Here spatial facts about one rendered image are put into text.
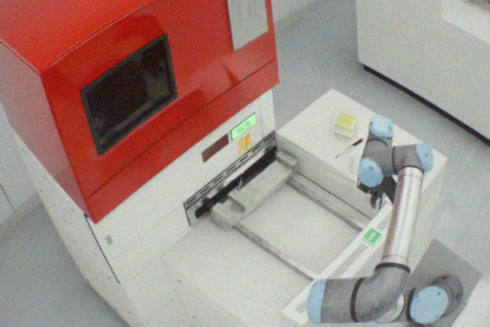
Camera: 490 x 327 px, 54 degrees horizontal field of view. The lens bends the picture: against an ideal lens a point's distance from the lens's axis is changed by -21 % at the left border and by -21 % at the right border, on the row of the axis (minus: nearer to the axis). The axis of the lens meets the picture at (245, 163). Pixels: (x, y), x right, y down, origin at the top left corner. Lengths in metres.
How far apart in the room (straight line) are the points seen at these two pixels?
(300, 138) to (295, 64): 1.99
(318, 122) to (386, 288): 1.14
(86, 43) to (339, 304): 0.86
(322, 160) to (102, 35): 1.04
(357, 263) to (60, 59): 1.12
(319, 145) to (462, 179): 1.53
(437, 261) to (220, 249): 0.81
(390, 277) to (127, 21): 0.89
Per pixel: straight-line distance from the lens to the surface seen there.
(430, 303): 1.61
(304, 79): 4.00
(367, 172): 1.45
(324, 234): 2.08
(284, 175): 2.18
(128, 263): 2.00
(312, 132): 2.21
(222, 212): 2.06
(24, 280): 3.32
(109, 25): 1.41
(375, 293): 1.23
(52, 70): 1.35
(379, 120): 1.54
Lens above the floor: 2.49
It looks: 46 degrees down
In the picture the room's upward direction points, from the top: 8 degrees counter-clockwise
